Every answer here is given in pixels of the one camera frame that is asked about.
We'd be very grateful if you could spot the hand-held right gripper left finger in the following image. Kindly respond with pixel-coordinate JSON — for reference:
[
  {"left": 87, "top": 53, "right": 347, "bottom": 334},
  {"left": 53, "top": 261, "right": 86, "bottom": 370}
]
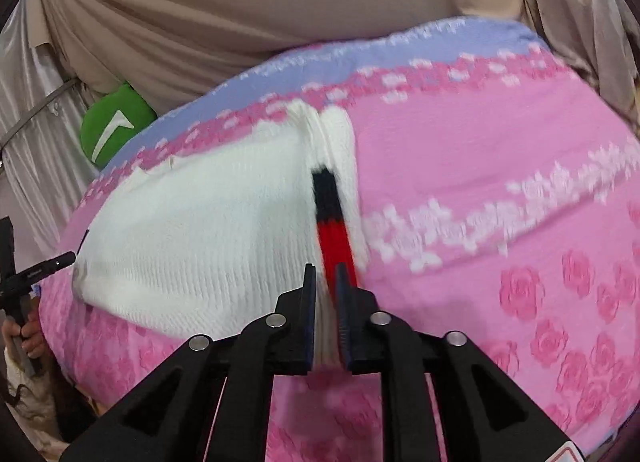
[{"left": 60, "top": 263, "right": 318, "bottom": 462}]

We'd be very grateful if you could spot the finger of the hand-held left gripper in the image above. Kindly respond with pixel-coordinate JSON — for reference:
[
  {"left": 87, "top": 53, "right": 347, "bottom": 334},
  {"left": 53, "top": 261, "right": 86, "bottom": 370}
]
[{"left": 0, "top": 251, "right": 77, "bottom": 295}]

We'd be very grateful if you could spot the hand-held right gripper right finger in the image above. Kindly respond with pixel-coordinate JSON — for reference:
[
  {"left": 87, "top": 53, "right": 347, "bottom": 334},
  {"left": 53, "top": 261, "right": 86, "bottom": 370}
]
[{"left": 334, "top": 263, "right": 586, "bottom": 462}]

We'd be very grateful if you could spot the white red black knit sweater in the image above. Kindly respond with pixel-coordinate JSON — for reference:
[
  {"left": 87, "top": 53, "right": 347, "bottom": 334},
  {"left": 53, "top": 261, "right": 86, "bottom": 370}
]
[{"left": 71, "top": 99, "right": 373, "bottom": 378}]

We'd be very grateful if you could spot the person's left forearm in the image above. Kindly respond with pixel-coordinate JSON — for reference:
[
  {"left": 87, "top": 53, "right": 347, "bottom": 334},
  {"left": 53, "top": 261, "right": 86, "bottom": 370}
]
[{"left": 2, "top": 352, "right": 68, "bottom": 448}]

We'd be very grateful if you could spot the person's left hand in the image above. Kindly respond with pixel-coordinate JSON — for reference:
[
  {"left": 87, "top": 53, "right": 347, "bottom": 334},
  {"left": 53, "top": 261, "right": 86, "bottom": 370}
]
[{"left": 2, "top": 314, "right": 47, "bottom": 360}]

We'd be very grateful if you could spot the silver curtain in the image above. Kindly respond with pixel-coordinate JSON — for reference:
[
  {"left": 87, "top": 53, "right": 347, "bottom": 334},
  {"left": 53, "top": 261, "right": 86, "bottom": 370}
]
[{"left": 0, "top": 6, "right": 101, "bottom": 253}]

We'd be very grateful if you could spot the green cushion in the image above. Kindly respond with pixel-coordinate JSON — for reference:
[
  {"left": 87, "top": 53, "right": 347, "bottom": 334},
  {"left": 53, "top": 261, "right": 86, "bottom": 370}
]
[{"left": 80, "top": 82, "right": 158, "bottom": 173}]

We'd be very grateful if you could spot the pink floral bedsheet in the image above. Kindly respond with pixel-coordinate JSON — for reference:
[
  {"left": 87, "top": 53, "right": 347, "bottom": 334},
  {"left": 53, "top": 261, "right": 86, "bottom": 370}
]
[{"left": 37, "top": 16, "right": 640, "bottom": 462}]

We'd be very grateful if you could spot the beige cloth backdrop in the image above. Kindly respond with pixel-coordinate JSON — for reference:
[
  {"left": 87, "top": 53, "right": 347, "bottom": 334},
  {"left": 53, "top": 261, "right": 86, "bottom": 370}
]
[{"left": 27, "top": 0, "right": 531, "bottom": 117}]

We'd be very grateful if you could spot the cream floral blanket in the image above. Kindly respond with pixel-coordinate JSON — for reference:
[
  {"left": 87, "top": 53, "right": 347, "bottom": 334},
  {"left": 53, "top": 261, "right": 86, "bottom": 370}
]
[{"left": 517, "top": 0, "right": 640, "bottom": 137}]

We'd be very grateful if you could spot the grey strap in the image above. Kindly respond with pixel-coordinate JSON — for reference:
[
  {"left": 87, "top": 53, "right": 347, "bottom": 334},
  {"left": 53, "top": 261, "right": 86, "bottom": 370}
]
[{"left": 5, "top": 79, "right": 83, "bottom": 140}]

